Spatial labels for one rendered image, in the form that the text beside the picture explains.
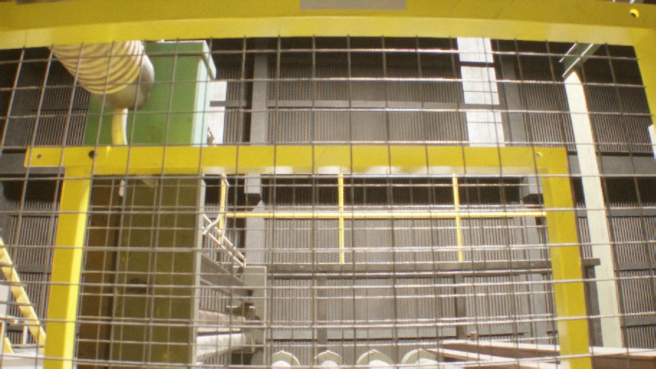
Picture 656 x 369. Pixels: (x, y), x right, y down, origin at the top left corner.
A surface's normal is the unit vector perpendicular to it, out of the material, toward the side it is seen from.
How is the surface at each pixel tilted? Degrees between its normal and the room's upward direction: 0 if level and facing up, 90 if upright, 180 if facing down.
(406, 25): 180
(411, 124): 90
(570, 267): 90
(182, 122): 90
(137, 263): 90
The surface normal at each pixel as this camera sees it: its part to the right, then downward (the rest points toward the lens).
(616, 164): 0.04, -0.29
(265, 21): 0.00, 0.96
